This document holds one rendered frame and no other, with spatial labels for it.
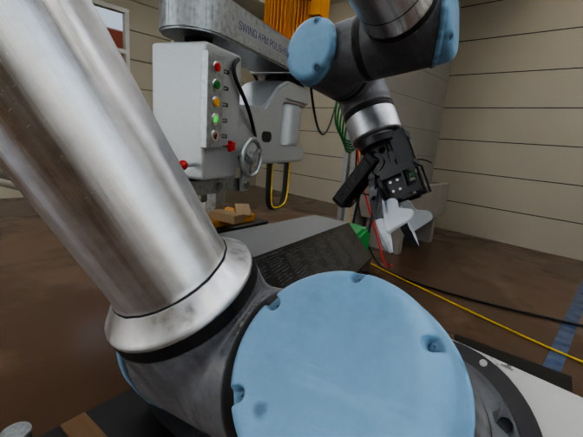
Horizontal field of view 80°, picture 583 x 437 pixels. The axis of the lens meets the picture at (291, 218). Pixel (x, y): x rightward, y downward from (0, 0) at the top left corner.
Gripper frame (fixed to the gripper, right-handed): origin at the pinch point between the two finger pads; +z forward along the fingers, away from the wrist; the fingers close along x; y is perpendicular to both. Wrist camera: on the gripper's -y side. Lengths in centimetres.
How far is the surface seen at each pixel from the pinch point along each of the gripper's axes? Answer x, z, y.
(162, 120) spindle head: 11, -62, -66
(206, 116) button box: 13, -55, -48
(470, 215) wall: 573, -32, -56
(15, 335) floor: 21, -14, -250
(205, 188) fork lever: 24, -39, -67
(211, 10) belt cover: 12, -84, -36
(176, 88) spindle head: 11, -68, -56
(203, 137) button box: 14, -50, -52
